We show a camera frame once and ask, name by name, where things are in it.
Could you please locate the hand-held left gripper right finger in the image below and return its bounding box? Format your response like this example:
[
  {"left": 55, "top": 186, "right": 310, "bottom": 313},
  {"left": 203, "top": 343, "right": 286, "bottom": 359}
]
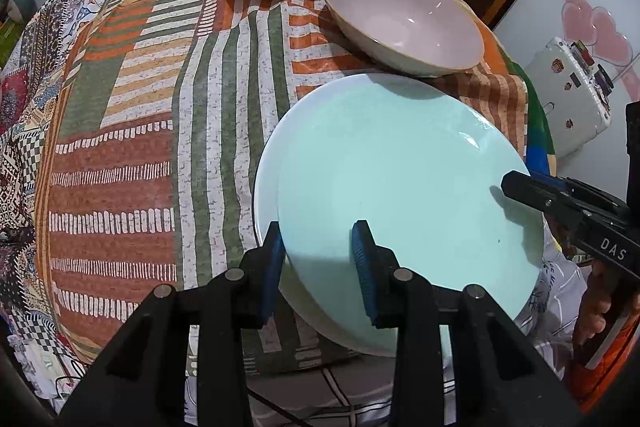
[{"left": 350, "top": 219, "right": 583, "bottom": 427}]

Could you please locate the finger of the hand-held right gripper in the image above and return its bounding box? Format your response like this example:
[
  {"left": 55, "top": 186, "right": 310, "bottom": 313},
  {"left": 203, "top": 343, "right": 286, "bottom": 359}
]
[
  {"left": 501, "top": 170, "right": 584, "bottom": 238},
  {"left": 532, "top": 174, "right": 628, "bottom": 214}
]

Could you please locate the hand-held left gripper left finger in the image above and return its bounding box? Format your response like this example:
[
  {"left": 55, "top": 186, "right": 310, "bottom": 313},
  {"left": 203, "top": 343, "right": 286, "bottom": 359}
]
[{"left": 57, "top": 221, "right": 287, "bottom": 427}]

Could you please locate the white plate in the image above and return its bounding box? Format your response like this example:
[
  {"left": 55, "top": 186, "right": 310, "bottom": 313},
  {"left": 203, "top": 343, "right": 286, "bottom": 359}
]
[{"left": 252, "top": 107, "right": 401, "bottom": 358}]

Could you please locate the mint green plate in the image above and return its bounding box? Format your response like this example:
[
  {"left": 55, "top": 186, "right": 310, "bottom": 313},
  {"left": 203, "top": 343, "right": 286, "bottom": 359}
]
[{"left": 276, "top": 73, "right": 547, "bottom": 357}]

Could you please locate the pink bowl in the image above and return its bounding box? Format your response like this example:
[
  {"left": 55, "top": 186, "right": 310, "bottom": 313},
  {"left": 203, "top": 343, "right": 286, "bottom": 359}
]
[{"left": 321, "top": 0, "right": 485, "bottom": 78}]

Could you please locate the person's right hand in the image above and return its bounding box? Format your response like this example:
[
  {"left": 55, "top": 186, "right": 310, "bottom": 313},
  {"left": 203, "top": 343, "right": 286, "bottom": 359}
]
[{"left": 572, "top": 274, "right": 619, "bottom": 360}]

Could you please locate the multicoloured cloth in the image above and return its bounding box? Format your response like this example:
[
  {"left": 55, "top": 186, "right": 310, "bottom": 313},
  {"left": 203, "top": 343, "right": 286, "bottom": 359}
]
[{"left": 520, "top": 77, "right": 558, "bottom": 178}]

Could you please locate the white suitcase with stickers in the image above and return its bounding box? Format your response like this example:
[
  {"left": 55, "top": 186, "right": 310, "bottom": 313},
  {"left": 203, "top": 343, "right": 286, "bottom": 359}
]
[{"left": 522, "top": 36, "right": 613, "bottom": 158}]

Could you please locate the orange clothing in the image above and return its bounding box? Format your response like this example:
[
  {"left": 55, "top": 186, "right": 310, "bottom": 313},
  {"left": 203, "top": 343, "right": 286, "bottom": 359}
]
[{"left": 570, "top": 347, "right": 632, "bottom": 414}]

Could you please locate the striped orange patchwork blanket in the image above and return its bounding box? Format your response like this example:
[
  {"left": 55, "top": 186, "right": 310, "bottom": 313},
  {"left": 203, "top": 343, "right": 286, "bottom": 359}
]
[{"left": 32, "top": 0, "right": 531, "bottom": 375}]

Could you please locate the checkered patterned quilt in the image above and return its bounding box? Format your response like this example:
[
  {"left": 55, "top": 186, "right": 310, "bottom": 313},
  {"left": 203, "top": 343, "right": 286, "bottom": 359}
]
[{"left": 0, "top": 0, "right": 121, "bottom": 398}]

